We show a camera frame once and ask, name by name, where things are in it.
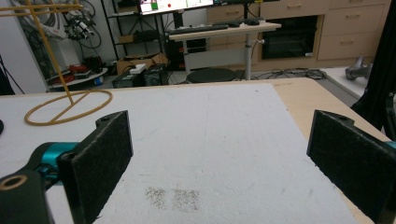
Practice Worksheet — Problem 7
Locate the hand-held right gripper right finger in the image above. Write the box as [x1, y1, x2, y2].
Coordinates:
[306, 109, 396, 224]

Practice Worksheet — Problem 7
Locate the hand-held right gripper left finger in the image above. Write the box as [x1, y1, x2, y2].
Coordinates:
[57, 109, 134, 224]

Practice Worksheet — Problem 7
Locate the grey metal part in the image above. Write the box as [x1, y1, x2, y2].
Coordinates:
[345, 55, 374, 81]

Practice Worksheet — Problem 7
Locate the round white platform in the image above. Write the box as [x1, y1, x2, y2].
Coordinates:
[46, 63, 109, 90]

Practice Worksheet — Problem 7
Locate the black equipment case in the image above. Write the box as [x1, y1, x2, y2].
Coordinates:
[111, 63, 170, 89]

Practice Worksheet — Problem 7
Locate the white foam mat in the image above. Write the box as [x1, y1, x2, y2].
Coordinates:
[0, 82, 359, 224]

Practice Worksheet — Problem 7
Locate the cardboard box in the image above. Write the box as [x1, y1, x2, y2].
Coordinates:
[116, 52, 170, 76]

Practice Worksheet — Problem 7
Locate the yellow metal stand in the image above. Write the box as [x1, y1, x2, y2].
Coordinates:
[0, 0, 114, 127]

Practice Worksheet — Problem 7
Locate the wooden drawer cabinet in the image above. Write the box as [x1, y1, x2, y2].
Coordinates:
[206, 0, 392, 72]

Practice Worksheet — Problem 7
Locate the black oven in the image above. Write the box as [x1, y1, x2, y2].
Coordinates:
[262, 15, 319, 61]

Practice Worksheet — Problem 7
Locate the black metal shelf rack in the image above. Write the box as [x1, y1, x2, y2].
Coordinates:
[100, 0, 166, 61]

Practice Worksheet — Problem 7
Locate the black round stool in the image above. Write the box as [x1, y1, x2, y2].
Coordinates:
[186, 67, 238, 84]

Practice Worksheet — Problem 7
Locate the black keyboard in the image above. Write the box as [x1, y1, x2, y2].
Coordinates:
[167, 23, 230, 35]

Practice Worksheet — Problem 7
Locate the computer monitor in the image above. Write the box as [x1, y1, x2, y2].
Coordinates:
[138, 0, 215, 16]

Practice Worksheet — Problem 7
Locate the light wooden desk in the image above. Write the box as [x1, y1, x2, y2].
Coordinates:
[168, 21, 282, 81]

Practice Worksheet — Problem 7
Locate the bundle of black cables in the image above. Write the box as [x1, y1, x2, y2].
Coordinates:
[248, 67, 328, 81]

